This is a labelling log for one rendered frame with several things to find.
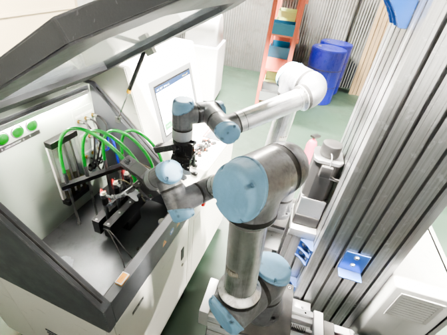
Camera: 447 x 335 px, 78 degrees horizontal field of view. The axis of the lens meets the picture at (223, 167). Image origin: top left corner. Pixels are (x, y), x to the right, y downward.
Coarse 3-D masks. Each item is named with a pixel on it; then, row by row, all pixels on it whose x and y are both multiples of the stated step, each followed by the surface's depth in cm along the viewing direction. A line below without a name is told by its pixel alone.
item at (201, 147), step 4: (204, 140) 183; (208, 140) 185; (196, 144) 183; (200, 144) 176; (204, 144) 182; (208, 144) 183; (212, 144) 186; (196, 148) 176; (200, 148) 176; (204, 148) 179; (200, 152) 172; (200, 156) 174
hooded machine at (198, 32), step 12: (204, 24) 412; (216, 24) 410; (192, 36) 421; (204, 36) 418; (216, 36) 416; (204, 48) 422; (216, 48) 421; (204, 60) 433; (216, 60) 430; (204, 72) 443; (216, 72) 445; (204, 84) 455; (216, 84) 466; (204, 96) 466
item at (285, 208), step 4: (292, 200) 130; (280, 204) 126; (284, 204) 126; (288, 204) 127; (292, 204) 130; (280, 208) 127; (284, 208) 127; (288, 208) 128; (280, 212) 127; (284, 212) 128; (288, 212) 130; (280, 216) 128; (284, 216) 128; (288, 216) 130
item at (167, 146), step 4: (156, 144) 110; (160, 144) 109; (164, 144) 108; (168, 144) 106; (172, 144) 104; (156, 148) 108; (160, 148) 107; (164, 148) 106; (168, 148) 106; (172, 148) 105; (176, 148) 105; (156, 152) 109; (160, 152) 108
